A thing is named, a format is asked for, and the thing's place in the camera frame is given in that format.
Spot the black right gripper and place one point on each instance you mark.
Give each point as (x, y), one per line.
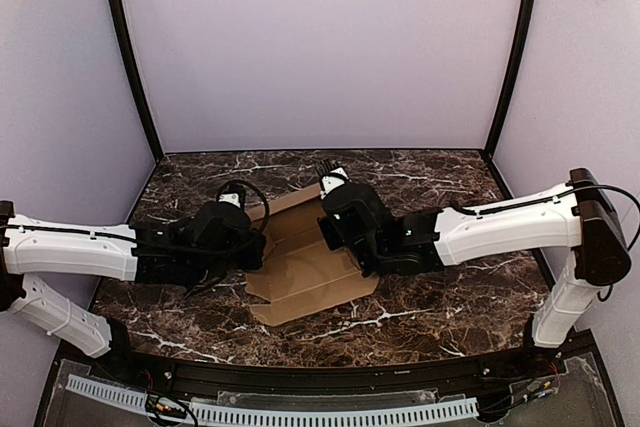
(330, 233)

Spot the black front table rail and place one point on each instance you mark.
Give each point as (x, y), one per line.
(476, 375)

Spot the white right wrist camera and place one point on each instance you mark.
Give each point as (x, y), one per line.
(330, 176)

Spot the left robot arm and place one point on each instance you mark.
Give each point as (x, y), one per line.
(30, 248)

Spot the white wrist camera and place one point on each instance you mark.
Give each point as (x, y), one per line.
(330, 176)
(233, 193)

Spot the black left frame post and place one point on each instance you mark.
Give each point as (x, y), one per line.
(134, 79)

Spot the black right frame post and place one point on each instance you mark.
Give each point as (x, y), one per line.
(510, 76)

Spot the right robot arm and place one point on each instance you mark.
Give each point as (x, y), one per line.
(577, 215)

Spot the black frame post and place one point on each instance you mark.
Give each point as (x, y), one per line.
(510, 76)
(134, 79)

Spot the white slotted cable duct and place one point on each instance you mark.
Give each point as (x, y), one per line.
(236, 409)

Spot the brown cardboard box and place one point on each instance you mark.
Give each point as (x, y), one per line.
(300, 276)

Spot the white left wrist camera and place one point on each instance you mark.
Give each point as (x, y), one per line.
(233, 193)

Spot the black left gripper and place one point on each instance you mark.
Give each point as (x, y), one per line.
(220, 267)

